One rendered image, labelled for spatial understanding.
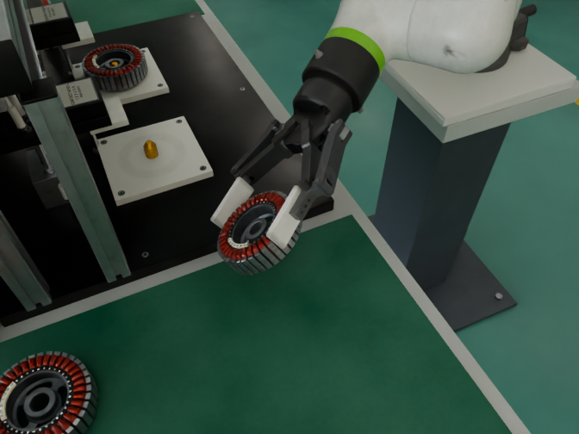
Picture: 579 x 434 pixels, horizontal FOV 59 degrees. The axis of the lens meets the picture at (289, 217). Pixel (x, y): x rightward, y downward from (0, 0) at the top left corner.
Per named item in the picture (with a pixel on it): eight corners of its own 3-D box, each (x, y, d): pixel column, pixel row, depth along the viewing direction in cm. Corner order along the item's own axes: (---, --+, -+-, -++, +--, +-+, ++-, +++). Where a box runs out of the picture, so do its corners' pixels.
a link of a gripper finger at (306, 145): (316, 141, 67) (325, 136, 67) (315, 204, 60) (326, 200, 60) (299, 122, 65) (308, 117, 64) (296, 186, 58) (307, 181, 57)
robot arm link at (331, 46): (304, 36, 70) (353, 27, 63) (348, 94, 77) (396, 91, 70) (282, 69, 68) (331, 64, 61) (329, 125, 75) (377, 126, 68)
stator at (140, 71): (144, 54, 99) (140, 37, 96) (152, 86, 92) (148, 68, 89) (84, 65, 97) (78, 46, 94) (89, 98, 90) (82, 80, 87)
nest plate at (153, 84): (148, 52, 102) (146, 46, 101) (169, 92, 93) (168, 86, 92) (71, 70, 98) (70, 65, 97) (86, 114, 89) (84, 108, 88)
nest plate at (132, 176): (184, 120, 88) (183, 115, 87) (214, 176, 79) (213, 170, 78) (96, 145, 83) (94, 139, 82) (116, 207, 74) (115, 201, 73)
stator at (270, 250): (264, 201, 71) (249, 184, 69) (320, 211, 62) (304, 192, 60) (218, 267, 67) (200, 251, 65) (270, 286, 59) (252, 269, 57)
